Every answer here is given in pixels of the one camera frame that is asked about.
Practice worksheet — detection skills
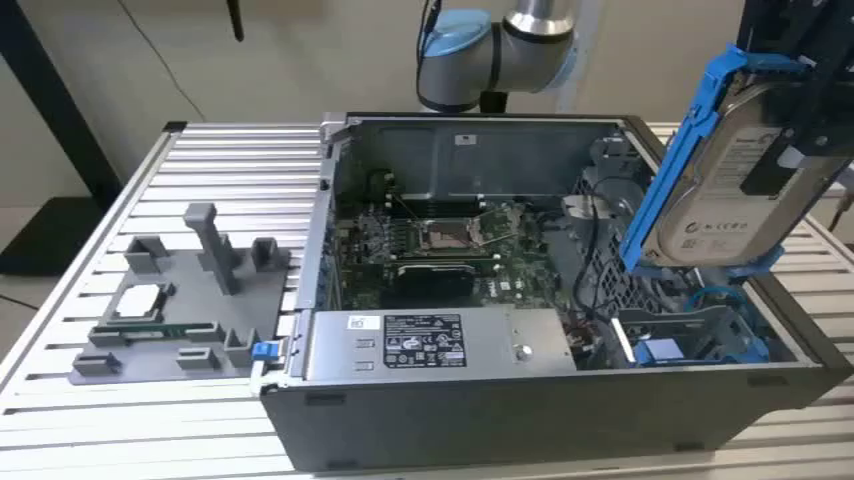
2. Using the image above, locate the black arm joint cable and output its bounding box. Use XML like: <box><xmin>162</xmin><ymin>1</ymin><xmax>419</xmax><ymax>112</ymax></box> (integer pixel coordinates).
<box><xmin>417</xmin><ymin>0</ymin><xmax>446</xmax><ymax>64</ymax></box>

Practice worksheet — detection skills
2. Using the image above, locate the thin locking lever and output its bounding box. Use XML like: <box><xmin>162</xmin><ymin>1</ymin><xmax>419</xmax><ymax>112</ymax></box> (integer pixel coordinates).
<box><xmin>391</xmin><ymin>193</ymin><xmax>423</xmax><ymax>222</ymax></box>

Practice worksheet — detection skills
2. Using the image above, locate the hard disk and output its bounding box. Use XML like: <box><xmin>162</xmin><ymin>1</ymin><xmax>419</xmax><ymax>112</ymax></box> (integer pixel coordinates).
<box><xmin>617</xmin><ymin>42</ymin><xmax>829</xmax><ymax>281</ymax></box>

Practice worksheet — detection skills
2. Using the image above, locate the grey parts rack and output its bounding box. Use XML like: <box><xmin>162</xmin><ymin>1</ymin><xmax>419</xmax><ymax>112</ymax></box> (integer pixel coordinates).
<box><xmin>70</xmin><ymin>202</ymin><xmax>295</xmax><ymax>386</ymax></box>

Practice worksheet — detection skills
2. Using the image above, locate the thin black wall cable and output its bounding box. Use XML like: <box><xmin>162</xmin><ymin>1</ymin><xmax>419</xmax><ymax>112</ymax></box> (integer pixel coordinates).
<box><xmin>123</xmin><ymin>0</ymin><xmax>209</xmax><ymax>124</ymax></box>

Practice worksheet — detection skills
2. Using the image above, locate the black graphics card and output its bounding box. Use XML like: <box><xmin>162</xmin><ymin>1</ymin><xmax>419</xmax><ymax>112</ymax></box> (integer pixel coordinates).
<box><xmin>346</xmin><ymin>262</ymin><xmax>479</xmax><ymax>309</ymax></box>

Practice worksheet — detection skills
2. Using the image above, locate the grey metal disk bay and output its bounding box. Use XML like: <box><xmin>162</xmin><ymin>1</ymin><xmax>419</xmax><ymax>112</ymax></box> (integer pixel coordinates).
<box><xmin>563</xmin><ymin>134</ymin><xmax>702</xmax><ymax>321</ymax></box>

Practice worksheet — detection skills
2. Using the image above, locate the metal socket cover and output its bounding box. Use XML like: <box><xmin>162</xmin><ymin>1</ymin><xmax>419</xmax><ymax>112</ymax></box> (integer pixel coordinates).
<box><xmin>477</xmin><ymin>204</ymin><xmax>530</xmax><ymax>246</ymax></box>

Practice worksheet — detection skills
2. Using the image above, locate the green motherboard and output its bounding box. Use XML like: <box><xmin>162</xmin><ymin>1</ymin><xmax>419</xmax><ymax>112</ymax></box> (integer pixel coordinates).
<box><xmin>333</xmin><ymin>199</ymin><xmax>577</xmax><ymax>311</ymax></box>

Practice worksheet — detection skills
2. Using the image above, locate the silver CPU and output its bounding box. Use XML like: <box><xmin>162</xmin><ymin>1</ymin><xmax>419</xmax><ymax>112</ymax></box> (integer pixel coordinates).
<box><xmin>112</xmin><ymin>285</ymin><xmax>166</xmax><ymax>319</ymax></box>

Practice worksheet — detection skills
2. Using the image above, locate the green RAM stick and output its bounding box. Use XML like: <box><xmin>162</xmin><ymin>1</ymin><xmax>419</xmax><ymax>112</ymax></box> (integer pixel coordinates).
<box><xmin>99</xmin><ymin>322</ymin><xmax>222</xmax><ymax>338</ymax></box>

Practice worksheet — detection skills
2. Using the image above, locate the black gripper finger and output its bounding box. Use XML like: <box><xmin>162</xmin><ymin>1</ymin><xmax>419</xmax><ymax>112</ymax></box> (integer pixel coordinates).
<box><xmin>738</xmin><ymin>127</ymin><xmax>820</xmax><ymax>197</ymax></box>

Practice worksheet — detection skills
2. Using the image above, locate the silver power supply unit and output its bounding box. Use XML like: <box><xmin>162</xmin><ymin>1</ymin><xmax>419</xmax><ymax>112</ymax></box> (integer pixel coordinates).
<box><xmin>303</xmin><ymin>308</ymin><xmax>580</xmax><ymax>381</ymax></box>

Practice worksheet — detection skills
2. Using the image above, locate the blue disk wire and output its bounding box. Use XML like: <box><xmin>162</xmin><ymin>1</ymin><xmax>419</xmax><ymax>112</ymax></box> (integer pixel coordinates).
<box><xmin>685</xmin><ymin>282</ymin><xmax>744</xmax><ymax>329</ymax></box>

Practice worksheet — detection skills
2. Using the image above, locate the black antenna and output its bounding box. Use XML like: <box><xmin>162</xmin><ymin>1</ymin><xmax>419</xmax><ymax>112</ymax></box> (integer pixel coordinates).
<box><xmin>225</xmin><ymin>0</ymin><xmax>247</xmax><ymax>44</ymax></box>

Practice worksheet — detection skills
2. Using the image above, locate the dark grey PC case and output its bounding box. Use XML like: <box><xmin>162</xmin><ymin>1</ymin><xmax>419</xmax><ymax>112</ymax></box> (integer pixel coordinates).
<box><xmin>250</xmin><ymin>110</ymin><xmax>854</xmax><ymax>474</ymax></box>

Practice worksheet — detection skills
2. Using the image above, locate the black stand with base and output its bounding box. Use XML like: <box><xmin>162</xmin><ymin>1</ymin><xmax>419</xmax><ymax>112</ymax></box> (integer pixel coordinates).
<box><xmin>0</xmin><ymin>0</ymin><xmax>126</xmax><ymax>276</ymax></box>

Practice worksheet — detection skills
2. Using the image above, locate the CPU socket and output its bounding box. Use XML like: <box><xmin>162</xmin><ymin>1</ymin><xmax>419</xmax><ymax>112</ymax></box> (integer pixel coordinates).
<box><xmin>417</xmin><ymin>217</ymin><xmax>483</xmax><ymax>256</ymax></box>

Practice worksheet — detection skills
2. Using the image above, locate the installed disk blue carrier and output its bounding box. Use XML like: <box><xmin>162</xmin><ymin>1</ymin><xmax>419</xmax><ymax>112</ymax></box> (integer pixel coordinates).
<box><xmin>630</xmin><ymin>319</ymin><xmax>773</xmax><ymax>369</ymax></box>

